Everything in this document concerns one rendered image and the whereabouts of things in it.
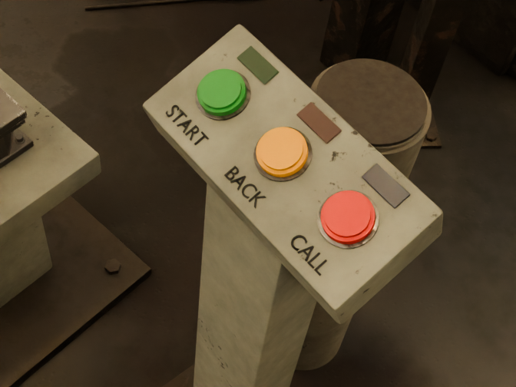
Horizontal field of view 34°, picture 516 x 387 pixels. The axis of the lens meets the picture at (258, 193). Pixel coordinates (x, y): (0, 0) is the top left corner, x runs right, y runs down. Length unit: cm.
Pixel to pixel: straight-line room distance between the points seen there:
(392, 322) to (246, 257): 58
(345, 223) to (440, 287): 73
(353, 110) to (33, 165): 41
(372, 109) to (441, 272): 58
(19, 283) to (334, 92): 60
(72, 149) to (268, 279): 40
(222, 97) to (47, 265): 63
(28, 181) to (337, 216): 49
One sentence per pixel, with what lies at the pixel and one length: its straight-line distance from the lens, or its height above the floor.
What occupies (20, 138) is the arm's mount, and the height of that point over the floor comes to 32.
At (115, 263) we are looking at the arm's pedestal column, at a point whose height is 3.
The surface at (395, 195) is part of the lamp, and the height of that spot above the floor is 61.
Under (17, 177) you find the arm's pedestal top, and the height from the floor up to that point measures 30.
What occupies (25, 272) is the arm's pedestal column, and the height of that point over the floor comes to 6.
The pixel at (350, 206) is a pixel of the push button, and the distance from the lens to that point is 62.
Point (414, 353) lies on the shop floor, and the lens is 127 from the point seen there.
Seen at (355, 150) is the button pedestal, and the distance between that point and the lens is 65.
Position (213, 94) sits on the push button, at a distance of 68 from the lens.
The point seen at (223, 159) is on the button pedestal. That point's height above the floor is 59.
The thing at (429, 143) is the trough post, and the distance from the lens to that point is 148.
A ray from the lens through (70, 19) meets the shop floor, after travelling 162.
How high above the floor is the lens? 112
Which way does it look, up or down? 55 degrees down
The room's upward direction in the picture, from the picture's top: 9 degrees clockwise
